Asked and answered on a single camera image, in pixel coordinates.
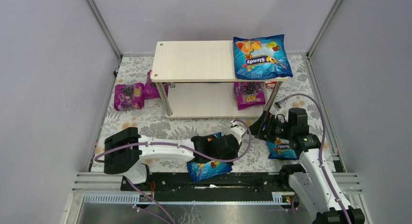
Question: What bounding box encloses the blue Slendy bag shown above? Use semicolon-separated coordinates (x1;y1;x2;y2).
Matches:
187;132;233;182
233;34;293;81
266;138;298;160

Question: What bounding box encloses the purple candy bag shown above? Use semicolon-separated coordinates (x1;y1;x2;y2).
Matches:
114;83;145;111
142;70;161;100
233;82;266;110

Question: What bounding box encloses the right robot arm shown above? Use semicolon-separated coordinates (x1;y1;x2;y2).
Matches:
250;108;366;224

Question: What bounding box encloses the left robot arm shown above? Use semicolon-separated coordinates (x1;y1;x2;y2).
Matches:
103;125;246;184

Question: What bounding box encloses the red white packet behind shelf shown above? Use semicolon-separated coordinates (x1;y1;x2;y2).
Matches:
265;82;277;89

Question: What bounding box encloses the white wooden two-tier shelf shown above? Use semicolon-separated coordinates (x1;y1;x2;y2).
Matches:
151;40;287;119

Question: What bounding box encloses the floral patterned table mat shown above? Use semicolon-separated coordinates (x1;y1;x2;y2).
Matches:
95;54;323;172

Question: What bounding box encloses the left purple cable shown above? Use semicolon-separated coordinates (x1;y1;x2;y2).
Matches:
93;119;253;224

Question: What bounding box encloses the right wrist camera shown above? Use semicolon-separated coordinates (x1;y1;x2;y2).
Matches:
275;102;288;116

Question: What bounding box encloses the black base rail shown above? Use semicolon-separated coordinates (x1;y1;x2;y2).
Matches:
135;172;293;192

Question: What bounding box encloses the slotted cable duct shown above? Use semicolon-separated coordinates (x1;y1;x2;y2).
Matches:
84;192;293;205

